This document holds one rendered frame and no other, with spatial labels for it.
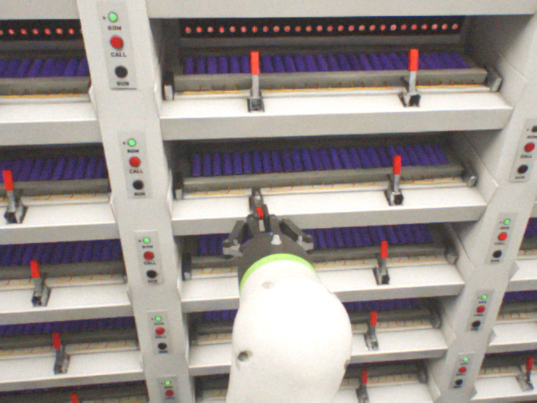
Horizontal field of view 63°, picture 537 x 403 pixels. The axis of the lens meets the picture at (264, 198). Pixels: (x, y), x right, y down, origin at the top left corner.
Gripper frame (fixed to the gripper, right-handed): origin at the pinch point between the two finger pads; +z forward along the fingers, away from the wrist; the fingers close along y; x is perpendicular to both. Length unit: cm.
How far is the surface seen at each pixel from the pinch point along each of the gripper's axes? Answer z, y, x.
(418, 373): 24, 43, -53
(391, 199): 7.4, 25.7, 0.0
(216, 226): 8.1, -7.6, -4.0
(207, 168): 15.8, -9.1, 5.6
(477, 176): 10.9, 44.3, 2.9
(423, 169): 12.7, 33.8, 4.3
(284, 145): 20.6, 6.9, 8.8
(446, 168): 12.9, 38.7, 4.4
